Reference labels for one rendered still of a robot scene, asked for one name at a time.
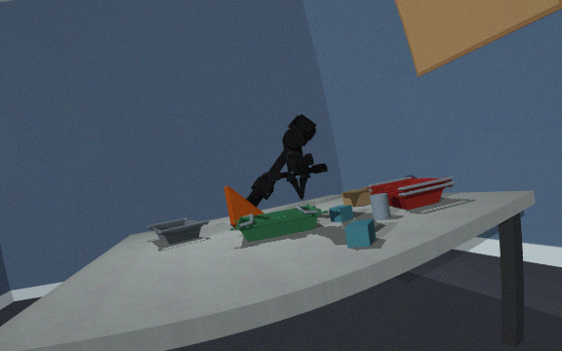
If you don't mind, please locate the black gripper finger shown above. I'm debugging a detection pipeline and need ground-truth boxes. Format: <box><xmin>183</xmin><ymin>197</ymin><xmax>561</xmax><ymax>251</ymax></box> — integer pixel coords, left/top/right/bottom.
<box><xmin>300</xmin><ymin>176</ymin><xmax>310</xmax><ymax>199</ymax></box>
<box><xmin>287</xmin><ymin>178</ymin><xmax>302</xmax><ymax>200</ymax></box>

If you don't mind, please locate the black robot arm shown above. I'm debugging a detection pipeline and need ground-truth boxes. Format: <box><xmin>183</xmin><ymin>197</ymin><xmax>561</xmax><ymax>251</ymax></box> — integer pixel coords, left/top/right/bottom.
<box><xmin>246</xmin><ymin>114</ymin><xmax>316</xmax><ymax>207</ymax></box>

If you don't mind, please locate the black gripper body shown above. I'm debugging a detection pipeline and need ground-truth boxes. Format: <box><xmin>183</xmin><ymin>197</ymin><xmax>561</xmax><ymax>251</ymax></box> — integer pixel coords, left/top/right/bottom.
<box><xmin>268</xmin><ymin>150</ymin><xmax>328</xmax><ymax>182</ymax></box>

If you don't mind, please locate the teal cube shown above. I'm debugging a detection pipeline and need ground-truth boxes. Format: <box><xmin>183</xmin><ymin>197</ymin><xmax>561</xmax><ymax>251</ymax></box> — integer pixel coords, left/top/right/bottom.
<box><xmin>329</xmin><ymin>205</ymin><xmax>354</xmax><ymax>222</ymax></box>
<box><xmin>345</xmin><ymin>219</ymin><xmax>376</xmax><ymax>248</ymax></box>

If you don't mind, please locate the green plastic tray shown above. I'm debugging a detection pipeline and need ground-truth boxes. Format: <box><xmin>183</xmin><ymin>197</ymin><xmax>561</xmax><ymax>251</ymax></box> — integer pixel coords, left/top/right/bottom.
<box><xmin>229</xmin><ymin>205</ymin><xmax>327</xmax><ymax>242</ymax></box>

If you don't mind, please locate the grey cylinder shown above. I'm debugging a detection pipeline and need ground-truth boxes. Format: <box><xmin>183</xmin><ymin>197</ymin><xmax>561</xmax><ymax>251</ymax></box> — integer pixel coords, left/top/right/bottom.
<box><xmin>370</xmin><ymin>193</ymin><xmax>390</xmax><ymax>220</ymax></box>

